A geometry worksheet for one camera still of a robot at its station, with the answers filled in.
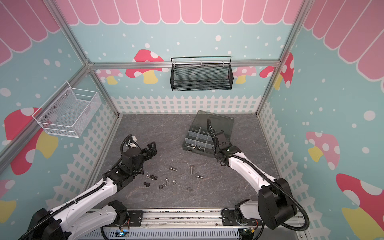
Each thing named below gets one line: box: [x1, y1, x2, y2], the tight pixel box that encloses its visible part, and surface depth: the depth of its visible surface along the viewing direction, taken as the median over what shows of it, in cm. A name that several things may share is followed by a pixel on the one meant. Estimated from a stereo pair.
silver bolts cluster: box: [187, 144, 202, 150], surface depth 102 cm
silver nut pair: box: [162, 178, 177, 187], surface depth 87 cm
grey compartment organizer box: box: [182, 110, 235, 158], surface depth 104 cm
